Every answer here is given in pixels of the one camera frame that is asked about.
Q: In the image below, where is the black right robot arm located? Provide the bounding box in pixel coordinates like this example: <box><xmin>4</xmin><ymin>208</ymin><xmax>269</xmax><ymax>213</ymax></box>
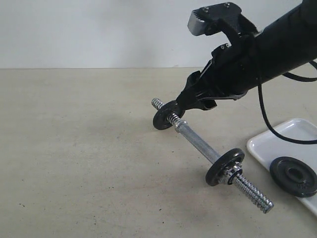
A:
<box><xmin>176</xmin><ymin>0</ymin><xmax>317</xmax><ymax>111</ymax></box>

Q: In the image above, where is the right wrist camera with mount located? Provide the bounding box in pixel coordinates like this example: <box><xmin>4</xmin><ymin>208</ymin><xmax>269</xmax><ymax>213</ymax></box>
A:
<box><xmin>187</xmin><ymin>2</ymin><xmax>258</xmax><ymax>38</ymax></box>

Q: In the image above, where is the black weight plate end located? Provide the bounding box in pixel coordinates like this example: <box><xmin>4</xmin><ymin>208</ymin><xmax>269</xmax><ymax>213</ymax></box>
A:
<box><xmin>151</xmin><ymin>98</ymin><xmax>185</xmax><ymax>130</ymax></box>

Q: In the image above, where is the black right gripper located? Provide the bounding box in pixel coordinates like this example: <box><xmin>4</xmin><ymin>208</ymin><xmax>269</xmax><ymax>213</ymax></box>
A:
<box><xmin>176</xmin><ymin>43</ymin><xmax>258</xmax><ymax>111</ymax></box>

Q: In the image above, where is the black weight plate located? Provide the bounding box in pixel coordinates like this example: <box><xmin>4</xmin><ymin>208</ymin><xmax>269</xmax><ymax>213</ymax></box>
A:
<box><xmin>269</xmin><ymin>156</ymin><xmax>317</xmax><ymax>198</ymax></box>
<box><xmin>205</xmin><ymin>148</ymin><xmax>245</xmax><ymax>186</ymax></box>

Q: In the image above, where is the chrome threaded dumbbell bar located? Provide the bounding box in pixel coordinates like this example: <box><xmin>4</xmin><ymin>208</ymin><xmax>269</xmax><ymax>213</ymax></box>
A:
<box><xmin>151</xmin><ymin>98</ymin><xmax>274</xmax><ymax>214</ymax></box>

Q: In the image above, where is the chrome spin-lock collar nut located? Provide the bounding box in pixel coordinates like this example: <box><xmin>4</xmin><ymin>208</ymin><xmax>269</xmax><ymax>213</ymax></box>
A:
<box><xmin>222</xmin><ymin>162</ymin><xmax>243</xmax><ymax>185</ymax></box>

